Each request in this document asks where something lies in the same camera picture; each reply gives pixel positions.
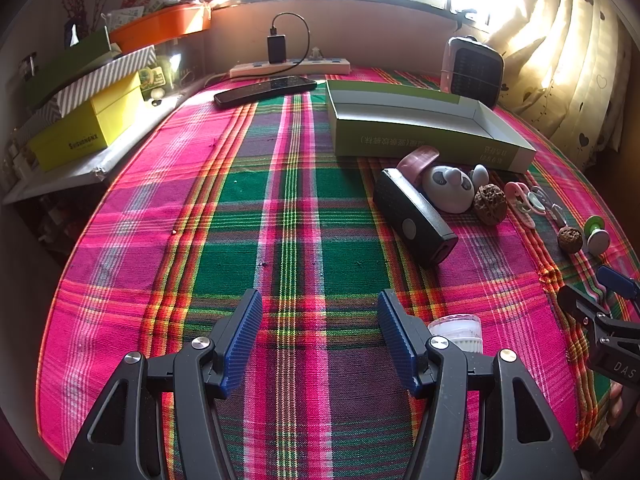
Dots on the white power strip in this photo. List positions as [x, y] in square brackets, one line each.
[320, 65]

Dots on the small white jar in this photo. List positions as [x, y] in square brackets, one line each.
[457, 330]

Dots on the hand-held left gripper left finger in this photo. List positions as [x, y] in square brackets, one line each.
[245, 340]

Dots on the pink green plaid cloth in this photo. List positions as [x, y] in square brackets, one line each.
[250, 185]

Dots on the black smartphone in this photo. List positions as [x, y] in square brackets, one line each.
[260, 89]

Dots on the black charger adapter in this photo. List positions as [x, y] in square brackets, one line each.
[277, 49]

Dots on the green white cardboard box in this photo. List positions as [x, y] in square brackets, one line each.
[380, 132]

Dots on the person's right hand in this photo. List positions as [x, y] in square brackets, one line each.
[620, 405]

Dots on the orange plastic tray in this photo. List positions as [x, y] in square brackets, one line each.
[165, 25]

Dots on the small green card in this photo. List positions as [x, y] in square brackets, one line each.
[152, 78]

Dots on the white plug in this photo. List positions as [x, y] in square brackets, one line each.
[315, 53]

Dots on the white panda toy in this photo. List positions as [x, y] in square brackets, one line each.
[445, 195]

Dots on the white egg-shaped ball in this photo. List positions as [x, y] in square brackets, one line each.
[480, 174]

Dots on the grey portable heater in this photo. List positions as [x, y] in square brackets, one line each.
[472, 75]

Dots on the large brown walnut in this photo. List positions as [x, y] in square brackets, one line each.
[490, 205]

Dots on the cream heart print curtain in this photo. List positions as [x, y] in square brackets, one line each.
[560, 60]

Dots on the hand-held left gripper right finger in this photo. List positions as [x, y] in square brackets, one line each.
[395, 340]

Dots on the pink hair clip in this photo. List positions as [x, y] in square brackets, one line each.
[417, 160]

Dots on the black window latch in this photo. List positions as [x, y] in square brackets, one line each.
[462, 20]

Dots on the yellow cardboard box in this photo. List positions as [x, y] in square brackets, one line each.
[75, 140]

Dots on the small brown walnut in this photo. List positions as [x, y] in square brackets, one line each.
[570, 239]

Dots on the black rectangular device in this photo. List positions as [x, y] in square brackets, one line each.
[410, 215]

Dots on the green white spool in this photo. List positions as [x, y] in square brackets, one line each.
[597, 240]

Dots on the pink and mint clip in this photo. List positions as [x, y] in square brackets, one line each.
[515, 192]

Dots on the grey striped box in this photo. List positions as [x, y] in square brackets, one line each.
[105, 75]

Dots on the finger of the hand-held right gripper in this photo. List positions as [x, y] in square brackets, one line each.
[616, 278]
[580, 305]

